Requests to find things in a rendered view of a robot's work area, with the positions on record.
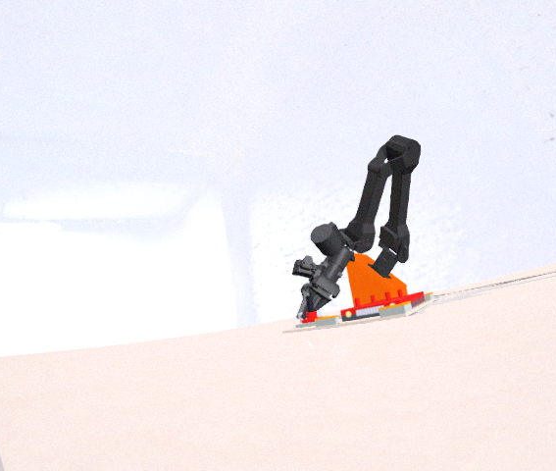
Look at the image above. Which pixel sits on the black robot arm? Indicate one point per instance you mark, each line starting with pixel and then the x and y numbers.
pixel 403 155

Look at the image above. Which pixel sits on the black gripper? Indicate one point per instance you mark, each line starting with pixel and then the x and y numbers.
pixel 321 288

